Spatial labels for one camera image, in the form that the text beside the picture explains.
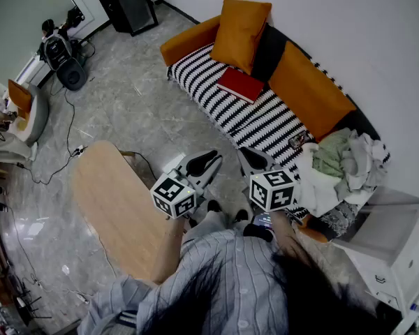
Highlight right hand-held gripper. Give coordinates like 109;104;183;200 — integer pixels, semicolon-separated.
236;147;298;212

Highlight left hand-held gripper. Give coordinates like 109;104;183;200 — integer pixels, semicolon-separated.
149;149;223;220

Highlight red book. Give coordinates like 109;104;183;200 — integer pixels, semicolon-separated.
216;66;265;105

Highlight person's left forearm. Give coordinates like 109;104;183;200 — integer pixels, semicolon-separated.
150;216;190;285

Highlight person's right forearm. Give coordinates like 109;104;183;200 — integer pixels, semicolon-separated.
269;208;303;258

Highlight black and white striped blanket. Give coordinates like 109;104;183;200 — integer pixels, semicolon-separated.
166;42;392;219

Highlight phone in patterned case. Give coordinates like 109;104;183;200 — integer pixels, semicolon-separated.
288;130;309;150

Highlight light grey trousers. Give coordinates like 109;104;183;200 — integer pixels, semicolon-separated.
184;208;247;239

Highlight black phone with lit screen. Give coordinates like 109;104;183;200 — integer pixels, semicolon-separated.
251;211;274;230

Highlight black waist pouch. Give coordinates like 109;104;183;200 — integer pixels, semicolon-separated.
242;223;274;243

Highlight green garment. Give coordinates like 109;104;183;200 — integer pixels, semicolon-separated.
311;128;353;180

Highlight orange sofa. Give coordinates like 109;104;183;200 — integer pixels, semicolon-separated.
159;14;392;244

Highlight oval wooden coffee table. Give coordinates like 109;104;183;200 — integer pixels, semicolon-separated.
71;140;184;283

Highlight grey fuzzy blanket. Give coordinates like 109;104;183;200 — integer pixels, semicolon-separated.
318;200;362;241

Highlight black cushion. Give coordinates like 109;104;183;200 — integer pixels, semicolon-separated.
250;24;288;83

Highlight pile of white clothes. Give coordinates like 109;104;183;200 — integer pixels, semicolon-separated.
293;129;389;218

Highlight striped grey shirt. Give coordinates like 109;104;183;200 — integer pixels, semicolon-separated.
77;228;294;335

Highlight orange square cushion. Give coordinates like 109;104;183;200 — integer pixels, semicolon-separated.
209;0;273;76

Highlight white bedside cabinet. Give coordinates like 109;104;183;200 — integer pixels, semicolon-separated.
330;186;419;319

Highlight round black stool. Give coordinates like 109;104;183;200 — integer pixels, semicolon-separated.
56;57;89;91

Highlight grey armchair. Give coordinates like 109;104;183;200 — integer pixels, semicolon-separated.
0;78;50;162

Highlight black tall cabinet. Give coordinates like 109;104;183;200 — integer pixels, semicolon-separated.
88;0;159;37

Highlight black and silver backpack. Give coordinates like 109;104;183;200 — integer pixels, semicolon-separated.
43;35;75;72

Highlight small orange cushion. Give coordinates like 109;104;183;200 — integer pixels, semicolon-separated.
7;78;34;119

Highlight white door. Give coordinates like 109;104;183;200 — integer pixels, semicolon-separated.
57;0;112;38

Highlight black router with antennas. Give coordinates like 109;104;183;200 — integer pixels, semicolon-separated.
13;283;54;327

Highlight long black floor cable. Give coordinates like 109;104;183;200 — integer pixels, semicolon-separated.
30;87;83;186

